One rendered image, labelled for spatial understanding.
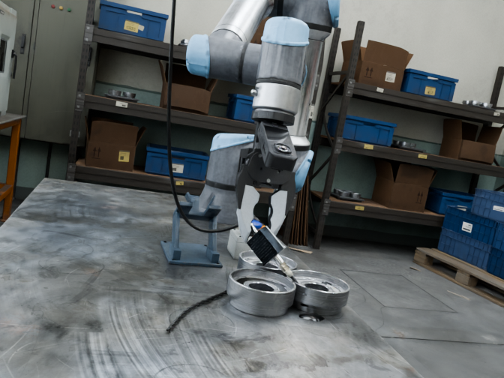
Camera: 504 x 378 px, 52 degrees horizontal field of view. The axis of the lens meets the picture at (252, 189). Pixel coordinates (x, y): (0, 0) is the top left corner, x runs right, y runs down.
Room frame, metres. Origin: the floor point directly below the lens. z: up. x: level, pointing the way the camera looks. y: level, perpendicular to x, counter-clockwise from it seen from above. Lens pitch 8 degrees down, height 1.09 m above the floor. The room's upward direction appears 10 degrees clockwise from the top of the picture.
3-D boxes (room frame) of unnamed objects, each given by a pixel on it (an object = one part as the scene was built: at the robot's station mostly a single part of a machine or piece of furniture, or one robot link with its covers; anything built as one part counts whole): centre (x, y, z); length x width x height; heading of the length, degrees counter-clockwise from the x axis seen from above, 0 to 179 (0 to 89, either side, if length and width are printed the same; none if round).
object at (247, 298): (0.77, -0.04, 0.82); 0.10 x 0.10 x 0.04
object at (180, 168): (4.44, 0.69, 0.56); 0.52 x 0.38 x 0.22; 102
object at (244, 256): (0.89, -0.05, 0.82); 0.10 x 0.10 x 0.04
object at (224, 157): (1.37, 0.06, 0.97); 0.13 x 0.12 x 0.14; 84
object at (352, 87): (5.03, -1.48, 1.00); 1.92 x 0.57 x 2.00; 105
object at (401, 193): (5.01, -1.40, 0.67); 0.52 x 0.43 x 0.43; 105
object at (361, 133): (4.87, -0.88, 1.11); 0.52 x 0.38 x 0.22; 105
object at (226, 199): (1.37, 0.07, 0.85); 0.15 x 0.15 x 0.10
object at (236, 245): (1.05, -0.01, 0.82); 0.08 x 0.07 x 0.05; 15
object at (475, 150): (5.16, -2.01, 1.19); 0.45 x 0.40 x 0.37; 100
